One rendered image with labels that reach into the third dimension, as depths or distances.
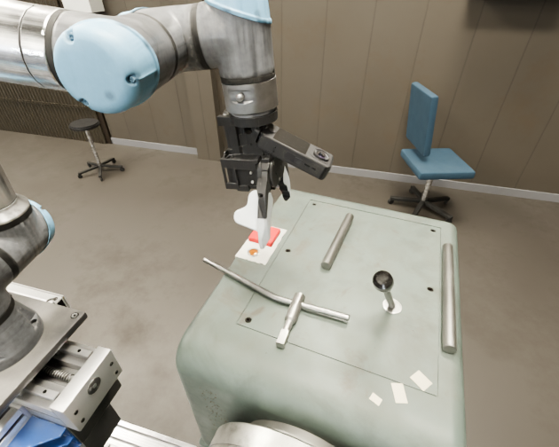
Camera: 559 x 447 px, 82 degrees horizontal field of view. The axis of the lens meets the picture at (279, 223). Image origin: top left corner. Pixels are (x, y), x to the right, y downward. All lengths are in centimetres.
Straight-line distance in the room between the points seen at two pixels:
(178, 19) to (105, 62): 15
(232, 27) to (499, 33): 308
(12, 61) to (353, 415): 59
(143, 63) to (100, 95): 5
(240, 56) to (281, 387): 48
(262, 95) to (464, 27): 298
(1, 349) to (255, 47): 70
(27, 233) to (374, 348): 70
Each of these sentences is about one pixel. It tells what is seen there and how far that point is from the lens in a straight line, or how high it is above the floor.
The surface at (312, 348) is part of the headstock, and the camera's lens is 60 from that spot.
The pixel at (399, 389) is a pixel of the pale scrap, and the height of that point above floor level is 126.
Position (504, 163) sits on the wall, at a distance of 383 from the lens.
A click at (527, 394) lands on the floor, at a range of 235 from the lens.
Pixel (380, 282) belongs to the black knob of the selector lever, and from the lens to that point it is 52.
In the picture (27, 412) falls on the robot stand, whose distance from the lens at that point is 94.
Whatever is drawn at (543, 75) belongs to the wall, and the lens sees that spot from 360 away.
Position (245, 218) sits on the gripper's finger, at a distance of 51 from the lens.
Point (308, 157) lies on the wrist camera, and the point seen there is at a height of 156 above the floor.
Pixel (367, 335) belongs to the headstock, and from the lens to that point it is 63.
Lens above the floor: 177
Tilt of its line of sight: 38 degrees down
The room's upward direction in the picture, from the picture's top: straight up
